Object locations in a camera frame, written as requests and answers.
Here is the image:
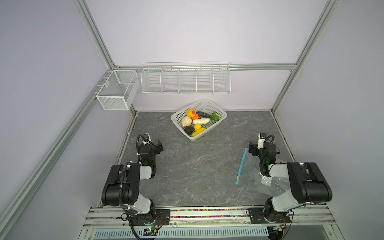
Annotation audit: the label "aluminium frame profiles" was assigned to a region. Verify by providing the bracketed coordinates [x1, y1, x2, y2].
[1, 1, 340, 240]

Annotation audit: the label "orange tangerine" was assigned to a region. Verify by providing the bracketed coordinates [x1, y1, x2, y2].
[192, 114, 199, 121]

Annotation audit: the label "white mesh wall box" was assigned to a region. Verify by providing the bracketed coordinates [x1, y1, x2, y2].
[96, 70, 140, 111]

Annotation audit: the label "white perforated plastic basket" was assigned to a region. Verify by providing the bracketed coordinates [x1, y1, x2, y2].
[171, 99, 227, 142]

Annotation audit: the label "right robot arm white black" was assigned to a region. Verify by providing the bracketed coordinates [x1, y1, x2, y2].
[248, 133, 333, 223]

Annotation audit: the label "white vent grille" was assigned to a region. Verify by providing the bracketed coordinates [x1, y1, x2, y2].
[93, 226, 269, 240]

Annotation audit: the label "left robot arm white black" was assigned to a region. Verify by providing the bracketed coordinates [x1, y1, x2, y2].
[101, 133, 164, 225]

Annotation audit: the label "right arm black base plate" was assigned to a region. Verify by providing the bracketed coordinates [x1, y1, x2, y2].
[246, 207, 291, 224]

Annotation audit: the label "clear zip bag blue zipper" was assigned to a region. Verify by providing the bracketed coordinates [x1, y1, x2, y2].
[235, 148, 290, 197]

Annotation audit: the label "small yellow lemon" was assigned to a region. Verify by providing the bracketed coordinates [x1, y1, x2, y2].
[194, 124, 202, 131]

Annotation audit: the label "dark round avocado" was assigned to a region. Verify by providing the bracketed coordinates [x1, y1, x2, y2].
[184, 126, 195, 135]

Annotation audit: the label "beige round potato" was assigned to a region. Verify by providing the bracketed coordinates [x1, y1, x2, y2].
[181, 116, 193, 127]

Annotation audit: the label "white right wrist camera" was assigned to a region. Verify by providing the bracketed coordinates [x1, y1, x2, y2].
[258, 133, 267, 149]

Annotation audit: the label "yellow peach with red spot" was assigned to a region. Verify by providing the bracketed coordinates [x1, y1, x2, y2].
[187, 109, 196, 118]

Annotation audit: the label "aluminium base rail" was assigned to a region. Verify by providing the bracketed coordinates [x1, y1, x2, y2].
[83, 205, 336, 229]

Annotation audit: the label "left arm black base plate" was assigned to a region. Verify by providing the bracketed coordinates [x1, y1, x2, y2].
[130, 209, 171, 226]

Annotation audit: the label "white wire wall shelf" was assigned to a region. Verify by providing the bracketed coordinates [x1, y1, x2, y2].
[141, 62, 232, 95]

